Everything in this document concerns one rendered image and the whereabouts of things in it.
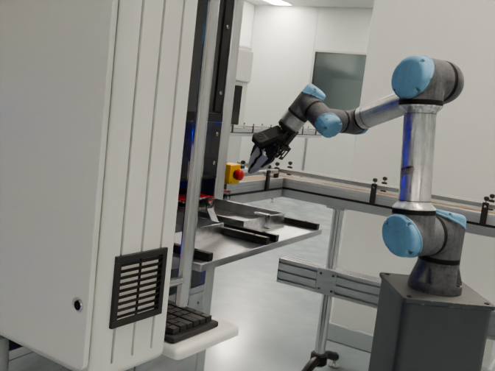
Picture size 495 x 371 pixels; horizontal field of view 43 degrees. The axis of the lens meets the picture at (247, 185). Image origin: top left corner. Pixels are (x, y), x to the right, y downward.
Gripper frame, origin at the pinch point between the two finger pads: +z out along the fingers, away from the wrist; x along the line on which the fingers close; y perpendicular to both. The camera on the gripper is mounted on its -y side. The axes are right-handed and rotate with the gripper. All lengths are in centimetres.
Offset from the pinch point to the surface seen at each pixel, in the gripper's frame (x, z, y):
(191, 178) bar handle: -45, -23, -90
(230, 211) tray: -4.5, 15.3, -0.5
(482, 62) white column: 13, -79, 131
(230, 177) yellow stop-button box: 8.6, 9.7, 7.1
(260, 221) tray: -22.8, 3.8, -14.0
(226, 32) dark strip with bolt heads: 33.6, -30.5, -11.3
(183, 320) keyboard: -57, 3, -80
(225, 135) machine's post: 16.0, -2.0, -0.5
